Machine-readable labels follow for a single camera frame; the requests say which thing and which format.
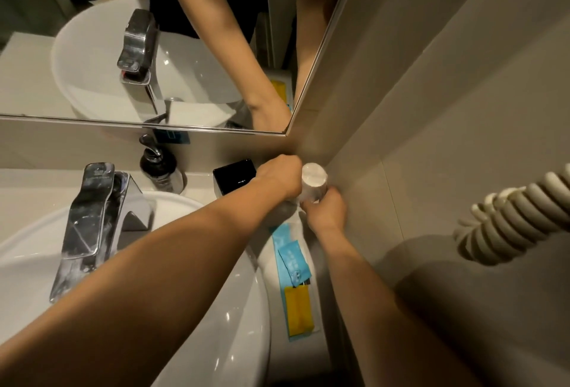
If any person's right hand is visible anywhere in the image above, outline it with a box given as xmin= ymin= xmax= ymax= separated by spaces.
xmin=300 ymin=186 xmax=347 ymax=235

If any person's left hand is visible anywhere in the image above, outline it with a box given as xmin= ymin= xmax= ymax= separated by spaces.
xmin=254 ymin=154 xmax=304 ymax=201

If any person's left forearm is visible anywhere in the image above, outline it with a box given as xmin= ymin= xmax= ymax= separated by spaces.
xmin=0 ymin=177 xmax=292 ymax=387

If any person's right forearm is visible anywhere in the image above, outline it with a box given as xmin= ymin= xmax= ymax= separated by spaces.
xmin=314 ymin=226 xmax=484 ymax=387

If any black square container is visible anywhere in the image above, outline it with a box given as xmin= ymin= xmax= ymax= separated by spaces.
xmin=212 ymin=159 xmax=257 ymax=199

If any blue amenity packet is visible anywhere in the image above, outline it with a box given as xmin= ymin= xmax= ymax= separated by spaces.
xmin=278 ymin=240 xmax=312 ymax=288

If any blue-edged amenity tray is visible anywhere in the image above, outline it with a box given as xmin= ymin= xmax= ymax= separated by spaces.
xmin=270 ymin=220 xmax=321 ymax=342

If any yellow amenity packet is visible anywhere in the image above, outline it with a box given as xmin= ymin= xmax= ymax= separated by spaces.
xmin=284 ymin=285 xmax=315 ymax=337

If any dark soap dispenser bottle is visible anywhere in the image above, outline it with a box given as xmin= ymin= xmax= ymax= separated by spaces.
xmin=138 ymin=134 xmax=185 ymax=195

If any white ceramic wash basin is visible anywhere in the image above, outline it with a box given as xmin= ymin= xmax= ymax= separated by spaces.
xmin=0 ymin=191 xmax=272 ymax=387

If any chrome basin faucet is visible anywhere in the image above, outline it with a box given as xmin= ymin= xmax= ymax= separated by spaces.
xmin=49 ymin=162 xmax=154 ymax=304

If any wall mirror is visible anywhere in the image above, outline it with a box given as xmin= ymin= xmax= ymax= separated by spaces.
xmin=0 ymin=0 xmax=367 ymax=137

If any white coiled cord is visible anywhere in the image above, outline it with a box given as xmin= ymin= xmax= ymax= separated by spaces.
xmin=453 ymin=163 xmax=570 ymax=266

